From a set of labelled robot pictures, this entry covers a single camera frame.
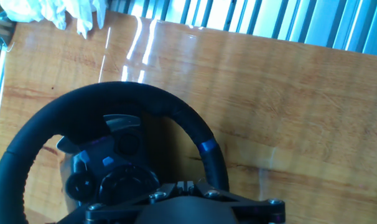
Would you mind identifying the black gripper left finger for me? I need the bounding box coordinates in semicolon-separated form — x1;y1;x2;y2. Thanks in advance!
84;182;185;224

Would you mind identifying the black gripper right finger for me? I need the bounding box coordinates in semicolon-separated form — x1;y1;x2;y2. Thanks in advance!
188;182;286;224

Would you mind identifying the white crumpled cloth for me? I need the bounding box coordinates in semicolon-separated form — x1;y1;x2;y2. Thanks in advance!
0;0;108;40

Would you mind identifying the black racing steering wheel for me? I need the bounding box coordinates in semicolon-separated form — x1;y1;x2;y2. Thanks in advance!
0;81;230;224

